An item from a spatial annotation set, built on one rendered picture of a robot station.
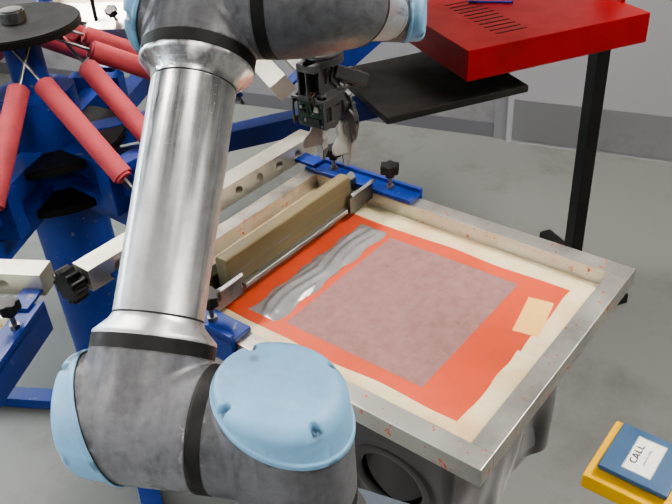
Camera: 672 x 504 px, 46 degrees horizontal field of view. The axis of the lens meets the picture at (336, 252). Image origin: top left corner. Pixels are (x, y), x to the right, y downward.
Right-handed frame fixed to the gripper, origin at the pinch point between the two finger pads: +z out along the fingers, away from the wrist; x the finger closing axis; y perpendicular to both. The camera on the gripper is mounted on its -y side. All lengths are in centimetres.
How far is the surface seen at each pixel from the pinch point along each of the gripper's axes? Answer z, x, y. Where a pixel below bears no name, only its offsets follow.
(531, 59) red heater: 18, -4, -101
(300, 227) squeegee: 19.5, -10.5, -0.2
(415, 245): 26.1, 8.3, -14.5
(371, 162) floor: 122, -118, -189
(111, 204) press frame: 26, -62, 7
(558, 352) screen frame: 23, 47, 5
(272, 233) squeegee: 16.5, -11.0, 7.9
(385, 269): 26.1, 7.3, -4.1
